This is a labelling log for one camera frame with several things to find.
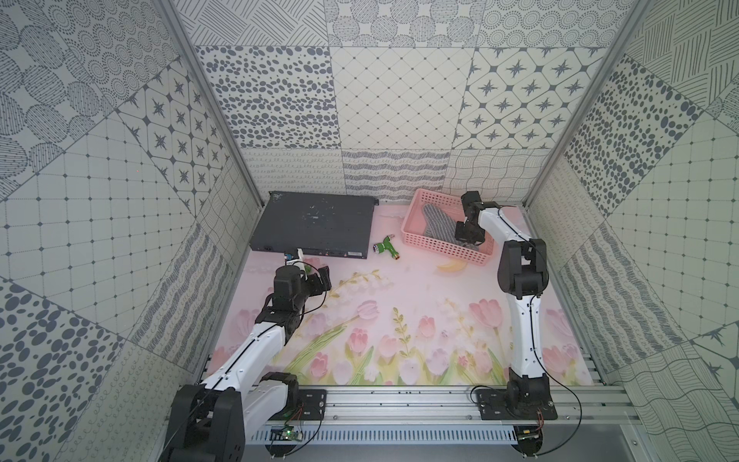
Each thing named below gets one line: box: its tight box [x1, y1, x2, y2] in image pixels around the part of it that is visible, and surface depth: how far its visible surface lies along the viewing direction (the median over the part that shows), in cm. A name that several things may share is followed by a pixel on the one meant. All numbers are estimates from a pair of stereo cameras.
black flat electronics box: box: [249, 190, 380, 259], surface depth 113 cm
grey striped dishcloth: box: [422, 203, 480, 251], surface depth 116 cm
